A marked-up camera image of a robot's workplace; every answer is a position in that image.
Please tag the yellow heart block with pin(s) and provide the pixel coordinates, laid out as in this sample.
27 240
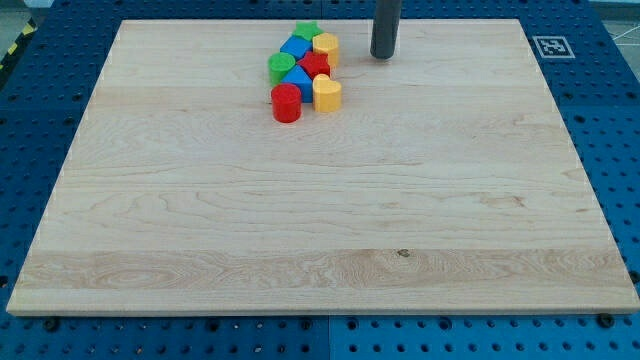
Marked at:
327 94

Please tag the blue cube block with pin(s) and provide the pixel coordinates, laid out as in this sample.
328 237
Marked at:
296 46

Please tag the wooden board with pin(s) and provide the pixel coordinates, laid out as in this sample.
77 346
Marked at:
446 184

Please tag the black yellow hazard tape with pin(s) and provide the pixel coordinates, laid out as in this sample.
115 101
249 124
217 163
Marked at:
19 45

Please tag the red cylinder block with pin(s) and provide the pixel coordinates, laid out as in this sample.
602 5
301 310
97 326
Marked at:
286 102

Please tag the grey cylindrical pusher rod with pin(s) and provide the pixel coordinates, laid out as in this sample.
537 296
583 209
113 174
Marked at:
384 29

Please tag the red star block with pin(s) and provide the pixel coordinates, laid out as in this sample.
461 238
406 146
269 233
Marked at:
315 64

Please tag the green star block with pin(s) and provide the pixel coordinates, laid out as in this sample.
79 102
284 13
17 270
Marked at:
307 30

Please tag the yellow hexagon block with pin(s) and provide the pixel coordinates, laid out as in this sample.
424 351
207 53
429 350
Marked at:
327 43

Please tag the blue triangle block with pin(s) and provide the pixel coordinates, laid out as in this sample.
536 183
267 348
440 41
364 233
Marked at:
298 77

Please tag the white fiducial marker tag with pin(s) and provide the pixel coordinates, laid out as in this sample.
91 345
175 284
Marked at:
553 47

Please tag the green cylinder block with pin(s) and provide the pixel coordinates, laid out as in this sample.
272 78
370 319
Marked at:
279 65

